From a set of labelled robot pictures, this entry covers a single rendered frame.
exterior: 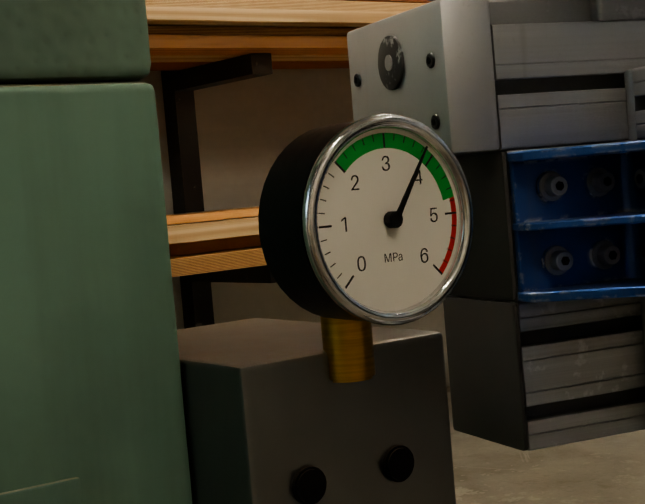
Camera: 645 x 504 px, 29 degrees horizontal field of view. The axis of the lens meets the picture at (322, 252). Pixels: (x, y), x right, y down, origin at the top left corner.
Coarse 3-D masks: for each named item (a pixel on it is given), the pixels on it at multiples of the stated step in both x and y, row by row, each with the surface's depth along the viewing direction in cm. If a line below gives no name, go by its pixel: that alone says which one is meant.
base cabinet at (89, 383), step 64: (0, 128) 37; (64, 128) 38; (128, 128) 39; (0, 192) 37; (64, 192) 38; (128, 192) 39; (0, 256) 37; (64, 256) 38; (128, 256) 39; (0, 320) 37; (64, 320) 38; (128, 320) 39; (0, 384) 37; (64, 384) 38; (128, 384) 39; (0, 448) 37; (64, 448) 38; (128, 448) 39
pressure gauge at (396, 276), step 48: (336, 144) 36; (384, 144) 37; (432, 144) 38; (288, 192) 36; (336, 192) 36; (384, 192) 37; (432, 192) 38; (288, 240) 36; (336, 240) 36; (384, 240) 37; (432, 240) 38; (288, 288) 38; (336, 288) 36; (384, 288) 37; (432, 288) 38; (336, 336) 39
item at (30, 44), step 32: (0, 0) 37; (32, 0) 38; (64, 0) 38; (96, 0) 39; (128, 0) 39; (0, 32) 37; (32, 32) 38; (64, 32) 38; (96, 32) 39; (128, 32) 39; (0, 64) 37; (32, 64) 38; (64, 64) 38; (96, 64) 39; (128, 64) 39
